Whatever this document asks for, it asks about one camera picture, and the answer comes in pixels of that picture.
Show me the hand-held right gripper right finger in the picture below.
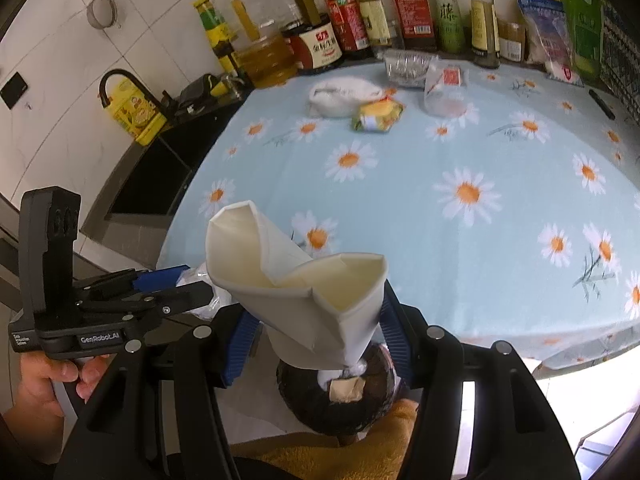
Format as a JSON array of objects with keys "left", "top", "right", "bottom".
[{"left": 377, "top": 290, "right": 591, "bottom": 480}]

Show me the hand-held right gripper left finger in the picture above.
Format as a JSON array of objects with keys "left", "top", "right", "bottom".
[{"left": 52, "top": 305, "right": 262, "bottom": 480}]

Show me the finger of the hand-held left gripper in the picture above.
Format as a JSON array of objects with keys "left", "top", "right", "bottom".
[
  {"left": 80, "top": 279, "right": 214, "bottom": 332},
  {"left": 75, "top": 265, "right": 192, "bottom": 301}
]

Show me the white plastic bag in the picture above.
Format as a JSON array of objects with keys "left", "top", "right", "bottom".
[{"left": 177, "top": 262, "right": 236, "bottom": 321}]

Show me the white tissue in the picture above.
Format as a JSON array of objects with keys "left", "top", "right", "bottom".
[{"left": 320, "top": 360, "right": 403, "bottom": 391}]

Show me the crushed white paper cup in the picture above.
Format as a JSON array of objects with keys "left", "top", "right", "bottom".
[{"left": 205, "top": 200, "right": 388, "bottom": 371}]

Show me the black mesh waste basket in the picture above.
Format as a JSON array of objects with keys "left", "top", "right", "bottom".
[{"left": 275, "top": 342, "right": 416, "bottom": 436}]

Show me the person's left hand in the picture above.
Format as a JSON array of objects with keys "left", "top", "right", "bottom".
[{"left": 17, "top": 352, "right": 113, "bottom": 418}]

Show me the black kitchen sink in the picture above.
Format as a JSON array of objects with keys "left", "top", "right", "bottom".
[{"left": 105, "top": 95, "right": 251, "bottom": 218}]

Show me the floral light blue tablecloth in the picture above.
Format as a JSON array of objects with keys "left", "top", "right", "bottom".
[{"left": 155, "top": 55, "right": 640, "bottom": 376}]

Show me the yellow fleece cloth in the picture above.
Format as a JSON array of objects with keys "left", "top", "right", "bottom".
[{"left": 227, "top": 400, "right": 421, "bottom": 480}]

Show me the yellow dish soap pouch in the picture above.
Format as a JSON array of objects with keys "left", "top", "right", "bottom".
[{"left": 107, "top": 79, "right": 168, "bottom": 147}]

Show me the black faucet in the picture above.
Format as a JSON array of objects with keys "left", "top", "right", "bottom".
[{"left": 99, "top": 69, "right": 168, "bottom": 121}]

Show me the black cloth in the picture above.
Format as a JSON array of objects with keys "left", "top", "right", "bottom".
[{"left": 177, "top": 74, "right": 221, "bottom": 111}]

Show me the yellow green snack wrapper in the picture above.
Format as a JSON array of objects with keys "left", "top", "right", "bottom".
[{"left": 350, "top": 99, "right": 406, "bottom": 133}]

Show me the large clear cooking oil jug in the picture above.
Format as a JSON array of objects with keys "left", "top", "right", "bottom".
[{"left": 220, "top": 0, "right": 301, "bottom": 90}]

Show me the white cloth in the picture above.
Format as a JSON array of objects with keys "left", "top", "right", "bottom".
[{"left": 307, "top": 76, "right": 386, "bottom": 120}]

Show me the clear plastic cup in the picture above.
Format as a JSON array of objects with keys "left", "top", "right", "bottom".
[{"left": 424, "top": 62, "right": 473, "bottom": 118}]

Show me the green bottle with yellow cap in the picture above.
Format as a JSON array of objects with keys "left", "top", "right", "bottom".
[{"left": 194, "top": 0, "right": 241, "bottom": 73}]

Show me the dark soy sauce jug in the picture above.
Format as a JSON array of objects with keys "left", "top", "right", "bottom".
[{"left": 250, "top": 0, "right": 346, "bottom": 71}]

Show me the black marker pen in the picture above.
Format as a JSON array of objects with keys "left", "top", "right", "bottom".
[{"left": 588, "top": 89, "right": 617, "bottom": 121}]

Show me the small seasoning jar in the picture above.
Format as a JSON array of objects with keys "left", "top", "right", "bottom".
[{"left": 497, "top": 19, "right": 527, "bottom": 63}]

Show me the small yellow cap oil bottle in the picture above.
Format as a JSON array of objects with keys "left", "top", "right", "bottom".
[{"left": 464, "top": 0, "right": 502, "bottom": 70}]

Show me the green label oil bottle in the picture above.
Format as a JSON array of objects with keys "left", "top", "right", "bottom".
[{"left": 427, "top": 0, "right": 471, "bottom": 56}]

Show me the blue and white bag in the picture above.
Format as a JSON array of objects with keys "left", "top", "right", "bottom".
[{"left": 516, "top": 0, "right": 583, "bottom": 83}]

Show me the green bag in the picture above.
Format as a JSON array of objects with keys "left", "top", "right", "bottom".
[{"left": 562, "top": 0, "right": 606, "bottom": 81}]

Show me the black wall socket panel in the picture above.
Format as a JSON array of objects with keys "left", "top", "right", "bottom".
[{"left": 0, "top": 72, "right": 28, "bottom": 108}]

